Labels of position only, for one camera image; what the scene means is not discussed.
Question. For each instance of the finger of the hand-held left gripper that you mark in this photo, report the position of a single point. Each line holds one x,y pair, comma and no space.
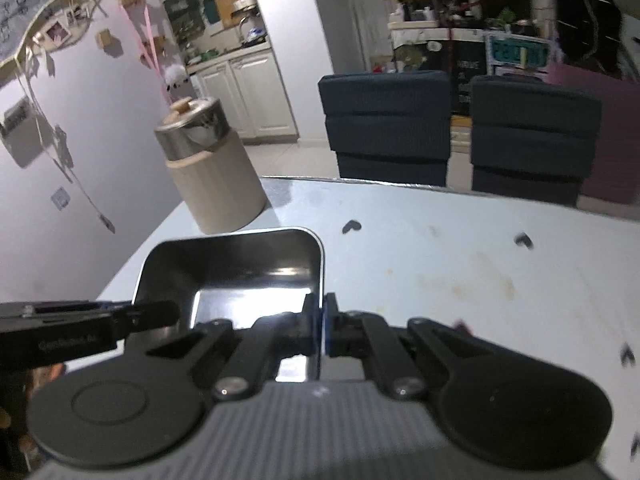
150,316

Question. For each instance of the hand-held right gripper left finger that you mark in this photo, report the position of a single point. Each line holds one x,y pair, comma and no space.
314,325

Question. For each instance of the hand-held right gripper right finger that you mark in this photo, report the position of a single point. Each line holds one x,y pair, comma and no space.
328,325

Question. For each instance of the rectangular steel tray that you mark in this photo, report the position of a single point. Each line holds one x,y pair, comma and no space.
240,270

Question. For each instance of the beige cylindrical container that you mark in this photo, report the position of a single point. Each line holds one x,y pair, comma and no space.
220,190

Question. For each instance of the steel pot with wooden knob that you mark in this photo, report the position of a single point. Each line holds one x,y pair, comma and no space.
192,130

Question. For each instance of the dark blue chair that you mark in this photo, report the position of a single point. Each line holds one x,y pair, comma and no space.
385,125
535,140

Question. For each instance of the white plush toy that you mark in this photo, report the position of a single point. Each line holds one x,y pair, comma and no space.
176,82

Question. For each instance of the white kitchen cabinets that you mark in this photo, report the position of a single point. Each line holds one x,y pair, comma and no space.
250,95

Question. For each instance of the black sign board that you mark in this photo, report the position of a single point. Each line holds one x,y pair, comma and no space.
467,80

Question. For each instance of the green sign plate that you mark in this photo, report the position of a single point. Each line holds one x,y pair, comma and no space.
515,52

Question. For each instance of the cluttered white shelf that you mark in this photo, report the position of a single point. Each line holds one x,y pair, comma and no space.
430,5

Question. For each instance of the maroon chair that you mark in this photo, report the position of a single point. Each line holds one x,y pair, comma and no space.
615,130

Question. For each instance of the wall switch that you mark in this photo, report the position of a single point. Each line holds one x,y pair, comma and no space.
60,198

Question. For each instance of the wall photo display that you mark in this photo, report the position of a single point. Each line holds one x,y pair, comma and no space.
45,15

